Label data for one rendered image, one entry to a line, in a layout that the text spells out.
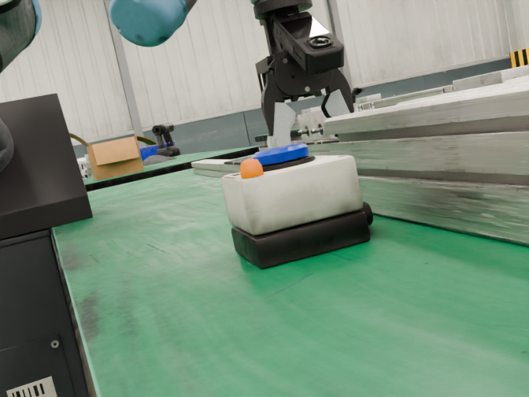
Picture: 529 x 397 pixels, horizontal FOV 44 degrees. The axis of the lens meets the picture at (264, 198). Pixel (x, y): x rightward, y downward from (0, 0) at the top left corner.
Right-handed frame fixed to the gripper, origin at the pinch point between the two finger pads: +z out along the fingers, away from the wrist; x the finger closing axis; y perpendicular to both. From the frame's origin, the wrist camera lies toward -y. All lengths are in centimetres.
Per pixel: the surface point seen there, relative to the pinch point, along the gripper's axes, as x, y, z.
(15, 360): 45, 33, 22
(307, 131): -29, 91, -2
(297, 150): 12.2, -31.9, -3.9
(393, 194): 4.9, -29.9, 1.1
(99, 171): 26, 206, -1
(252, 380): 22, -51, 3
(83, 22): -3, 1095, -238
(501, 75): -14.1, -17.9, -6.0
